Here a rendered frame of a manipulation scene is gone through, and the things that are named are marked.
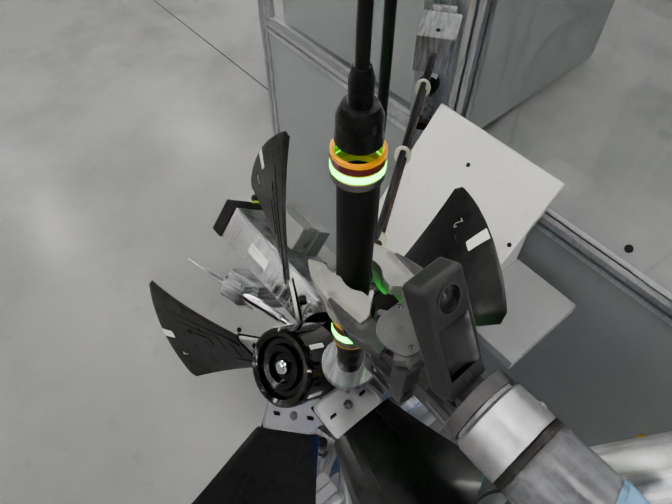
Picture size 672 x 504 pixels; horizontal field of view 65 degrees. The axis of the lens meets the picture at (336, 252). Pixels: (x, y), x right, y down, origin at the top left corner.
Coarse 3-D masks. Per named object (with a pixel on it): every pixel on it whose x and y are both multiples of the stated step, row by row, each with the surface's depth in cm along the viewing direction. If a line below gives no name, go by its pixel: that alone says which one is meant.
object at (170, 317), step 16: (160, 288) 96; (160, 304) 98; (176, 304) 94; (160, 320) 102; (176, 320) 97; (192, 320) 93; (208, 320) 90; (176, 336) 101; (192, 336) 97; (208, 336) 93; (224, 336) 90; (176, 352) 105; (192, 352) 102; (208, 352) 99; (224, 352) 95; (240, 352) 92; (192, 368) 106; (208, 368) 104; (224, 368) 101
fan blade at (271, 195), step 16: (272, 144) 82; (288, 144) 78; (256, 160) 91; (272, 160) 83; (272, 176) 83; (256, 192) 97; (272, 192) 83; (272, 208) 84; (272, 224) 86; (288, 272) 80
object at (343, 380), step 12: (372, 300) 64; (372, 312) 64; (324, 360) 67; (336, 360) 67; (324, 372) 67; (336, 372) 66; (360, 372) 66; (336, 384) 66; (348, 384) 65; (360, 384) 66
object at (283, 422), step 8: (272, 408) 84; (280, 408) 85; (288, 408) 85; (296, 408) 85; (304, 408) 85; (264, 416) 84; (272, 416) 85; (280, 416) 85; (288, 416) 85; (304, 416) 86; (312, 416) 86; (264, 424) 85; (272, 424) 85; (280, 424) 85; (288, 424) 86; (296, 424) 86; (304, 424) 86; (312, 424) 86; (296, 432) 86; (304, 432) 86; (312, 432) 87
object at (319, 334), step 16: (304, 320) 90; (320, 320) 87; (272, 336) 79; (288, 336) 77; (304, 336) 77; (320, 336) 80; (256, 352) 81; (272, 352) 79; (288, 352) 77; (304, 352) 75; (320, 352) 77; (256, 368) 81; (272, 368) 80; (288, 368) 78; (304, 368) 75; (320, 368) 76; (256, 384) 81; (272, 384) 79; (288, 384) 77; (304, 384) 75; (320, 384) 77; (272, 400) 79; (288, 400) 77; (304, 400) 76
